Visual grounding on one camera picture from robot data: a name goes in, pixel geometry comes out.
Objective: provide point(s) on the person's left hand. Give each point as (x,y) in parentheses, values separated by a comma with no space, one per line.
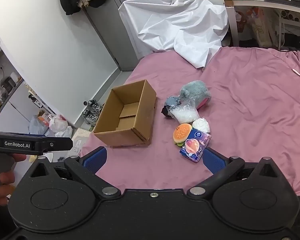
(2,190)

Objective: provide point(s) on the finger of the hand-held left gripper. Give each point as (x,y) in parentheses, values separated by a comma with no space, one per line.
(60,143)

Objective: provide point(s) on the beige paper bag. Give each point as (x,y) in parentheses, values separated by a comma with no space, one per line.
(261,27)

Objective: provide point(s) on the grey door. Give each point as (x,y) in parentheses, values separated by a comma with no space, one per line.
(110,30)

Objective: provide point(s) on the white cabinet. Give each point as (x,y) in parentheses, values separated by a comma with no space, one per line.
(17,100)

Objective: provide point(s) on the white cloth ball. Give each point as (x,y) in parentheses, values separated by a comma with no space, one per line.
(202,125)

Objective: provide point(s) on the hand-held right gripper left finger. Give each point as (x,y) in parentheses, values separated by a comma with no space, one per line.
(95,158)

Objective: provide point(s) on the white sheet cover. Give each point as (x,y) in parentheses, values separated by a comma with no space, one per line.
(175,25)

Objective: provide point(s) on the grey fluffy plush toy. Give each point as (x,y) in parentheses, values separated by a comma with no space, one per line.
(196,93)

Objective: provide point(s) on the grey sneaker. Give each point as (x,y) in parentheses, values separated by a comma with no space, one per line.
(96,106)
(90,117)

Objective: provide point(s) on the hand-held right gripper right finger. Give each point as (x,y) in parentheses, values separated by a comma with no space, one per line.
(213,160)

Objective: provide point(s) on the small white blue carton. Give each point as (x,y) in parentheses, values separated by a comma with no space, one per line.
(195,145)

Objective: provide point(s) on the brown cardboard box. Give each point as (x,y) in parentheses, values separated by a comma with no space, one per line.
(130,116)

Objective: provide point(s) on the blue knitted cloth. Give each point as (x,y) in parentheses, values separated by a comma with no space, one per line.
(172,100)

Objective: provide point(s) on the clear plastic bag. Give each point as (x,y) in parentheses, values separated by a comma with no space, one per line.
(186,113)

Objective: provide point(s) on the pink bed sheet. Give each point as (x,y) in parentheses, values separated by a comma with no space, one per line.
(240,105)

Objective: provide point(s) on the black fabric item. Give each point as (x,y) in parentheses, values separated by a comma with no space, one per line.
(166,111)

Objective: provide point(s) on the white desk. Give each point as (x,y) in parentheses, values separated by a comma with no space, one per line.
(265,3)

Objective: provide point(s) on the burger plush toy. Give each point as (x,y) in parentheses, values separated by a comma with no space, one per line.
(182,132)

